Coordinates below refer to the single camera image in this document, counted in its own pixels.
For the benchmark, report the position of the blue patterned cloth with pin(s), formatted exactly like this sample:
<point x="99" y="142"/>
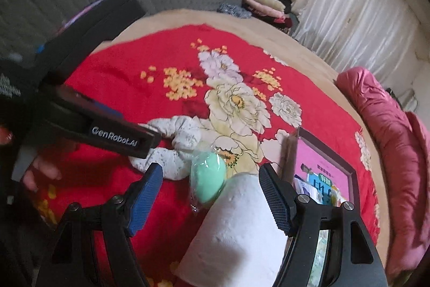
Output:
<point x="233" y="9"/>

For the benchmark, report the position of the tan bed sheet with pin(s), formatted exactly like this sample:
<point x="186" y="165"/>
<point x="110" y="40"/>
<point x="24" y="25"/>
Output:
<point x="188" y="16"/>

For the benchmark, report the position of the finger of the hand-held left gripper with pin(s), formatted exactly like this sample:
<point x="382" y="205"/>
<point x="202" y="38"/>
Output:
<point x="100" y="129"/>

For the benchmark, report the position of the white patterned sock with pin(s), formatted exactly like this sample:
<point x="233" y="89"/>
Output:
<point x="181" y="139"/>

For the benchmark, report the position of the black bag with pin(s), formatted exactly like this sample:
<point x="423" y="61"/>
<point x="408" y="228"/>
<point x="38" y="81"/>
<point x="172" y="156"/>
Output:
<point x="283" y="0"/>

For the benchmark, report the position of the pink folded cloth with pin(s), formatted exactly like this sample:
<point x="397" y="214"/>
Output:
<point x="258" y="6"/>

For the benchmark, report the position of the green makeup sponge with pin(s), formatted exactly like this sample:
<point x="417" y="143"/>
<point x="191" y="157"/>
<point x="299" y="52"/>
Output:
<point x="208" y="176"/>

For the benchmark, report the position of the white toilet paper roll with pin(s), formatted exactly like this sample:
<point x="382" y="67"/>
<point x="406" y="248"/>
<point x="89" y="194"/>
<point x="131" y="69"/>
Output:
<point x="235" y="233"/>

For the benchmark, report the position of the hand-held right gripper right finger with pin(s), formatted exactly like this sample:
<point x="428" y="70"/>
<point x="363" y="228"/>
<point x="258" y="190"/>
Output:
<point x="277" y="201"/>

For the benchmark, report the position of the white curtain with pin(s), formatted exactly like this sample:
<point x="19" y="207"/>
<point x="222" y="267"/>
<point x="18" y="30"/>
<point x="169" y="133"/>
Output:
<point x="352" y="11"/>

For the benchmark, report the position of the person's left hand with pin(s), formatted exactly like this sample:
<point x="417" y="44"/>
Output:
<point x="43" y="169"/>

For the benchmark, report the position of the pink quilt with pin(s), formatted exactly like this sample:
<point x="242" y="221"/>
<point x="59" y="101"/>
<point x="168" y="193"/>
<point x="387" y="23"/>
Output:
<point x="386" y="139"/>

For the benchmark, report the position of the red floral blanket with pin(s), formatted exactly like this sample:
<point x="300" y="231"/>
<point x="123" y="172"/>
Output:
<point x="117" y="71"/>

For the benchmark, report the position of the pink and blue book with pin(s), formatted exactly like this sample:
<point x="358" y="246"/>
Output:
<point x="312" y="159"/>

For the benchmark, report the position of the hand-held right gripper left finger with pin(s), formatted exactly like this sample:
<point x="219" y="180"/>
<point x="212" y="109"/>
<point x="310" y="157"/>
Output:
<point x="146" y="201"/>

